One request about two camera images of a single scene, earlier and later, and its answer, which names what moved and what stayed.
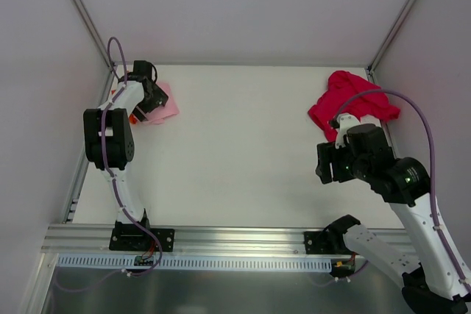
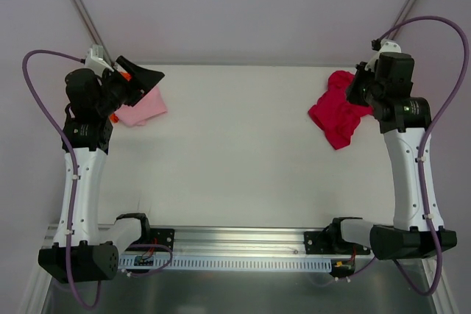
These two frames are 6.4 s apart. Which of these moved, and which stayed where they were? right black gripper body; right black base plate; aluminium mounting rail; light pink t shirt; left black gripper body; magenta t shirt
Moved: left black gripper body; light pink t shirt; right black gripper body
Stayed: magenta t shirt; aluminium mounting rail; right black base plate
